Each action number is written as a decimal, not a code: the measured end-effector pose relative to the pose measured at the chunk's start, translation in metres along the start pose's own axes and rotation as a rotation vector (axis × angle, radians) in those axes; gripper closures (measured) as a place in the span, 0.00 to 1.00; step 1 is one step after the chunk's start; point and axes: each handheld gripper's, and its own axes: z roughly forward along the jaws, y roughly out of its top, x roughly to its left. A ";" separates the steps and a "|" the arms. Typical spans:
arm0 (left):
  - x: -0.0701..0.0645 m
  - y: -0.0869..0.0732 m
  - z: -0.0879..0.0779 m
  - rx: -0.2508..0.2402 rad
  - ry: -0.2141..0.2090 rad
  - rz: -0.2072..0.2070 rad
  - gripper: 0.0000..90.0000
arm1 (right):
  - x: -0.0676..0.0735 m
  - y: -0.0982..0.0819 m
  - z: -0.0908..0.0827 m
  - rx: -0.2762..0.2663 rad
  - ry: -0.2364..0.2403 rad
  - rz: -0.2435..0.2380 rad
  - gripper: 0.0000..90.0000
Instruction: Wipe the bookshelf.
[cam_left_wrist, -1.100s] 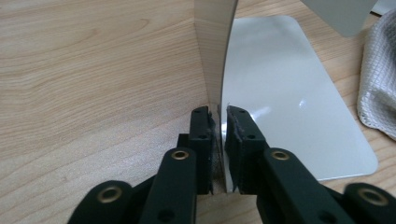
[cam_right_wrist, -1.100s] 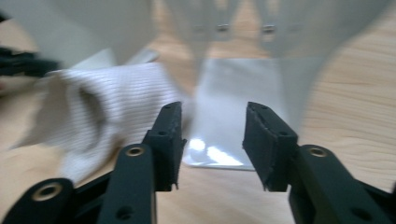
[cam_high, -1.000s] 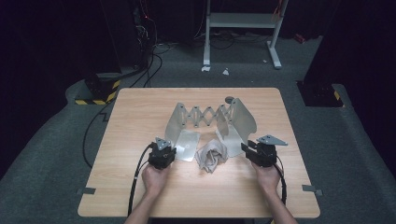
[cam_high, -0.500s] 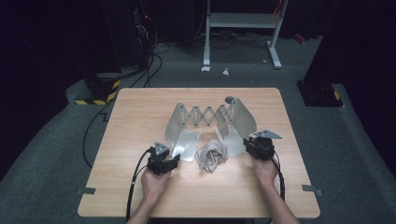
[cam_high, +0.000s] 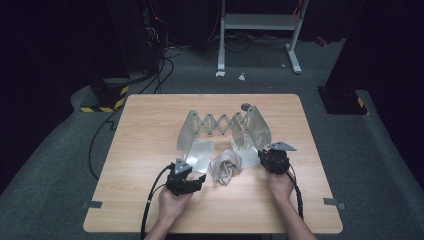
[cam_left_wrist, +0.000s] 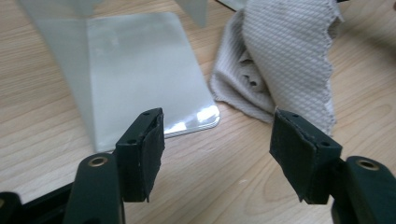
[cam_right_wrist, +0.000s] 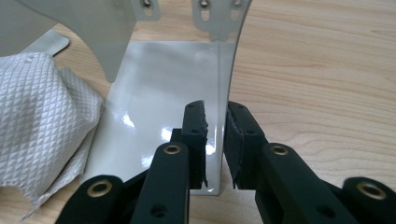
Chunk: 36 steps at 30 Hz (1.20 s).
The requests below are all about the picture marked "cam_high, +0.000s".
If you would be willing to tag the grey round table grommet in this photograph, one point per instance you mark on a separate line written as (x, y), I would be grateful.
(245, 106)

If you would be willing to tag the black yellow striped base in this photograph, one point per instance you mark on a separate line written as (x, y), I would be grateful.
(106, 96)
(340, 101)

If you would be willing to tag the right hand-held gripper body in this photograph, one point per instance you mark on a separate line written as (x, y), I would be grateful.
(275, 161)

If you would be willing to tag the red floor object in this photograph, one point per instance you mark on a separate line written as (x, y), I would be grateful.
(321, 41)

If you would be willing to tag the expandable metal bookend rack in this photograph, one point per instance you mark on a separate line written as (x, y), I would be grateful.
(200, 156)

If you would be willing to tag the white paper scrap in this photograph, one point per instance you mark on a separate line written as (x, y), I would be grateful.
(220, 73)
(241, 77)

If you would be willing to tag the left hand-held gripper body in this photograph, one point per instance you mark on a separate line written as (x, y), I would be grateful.
(178, 183)

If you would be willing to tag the grey tape piece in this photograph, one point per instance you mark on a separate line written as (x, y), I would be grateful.
(95, 204)
(331, 201)

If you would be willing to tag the beige cloth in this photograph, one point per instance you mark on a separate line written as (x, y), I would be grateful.
(225, 166)

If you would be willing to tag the person's left hand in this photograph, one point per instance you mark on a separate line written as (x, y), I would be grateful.
(171, 206)

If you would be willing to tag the person's right hand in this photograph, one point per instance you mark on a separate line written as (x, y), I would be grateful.
(281, 186)

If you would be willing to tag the white metal stand frame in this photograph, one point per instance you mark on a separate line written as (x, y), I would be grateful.
(256, 21)

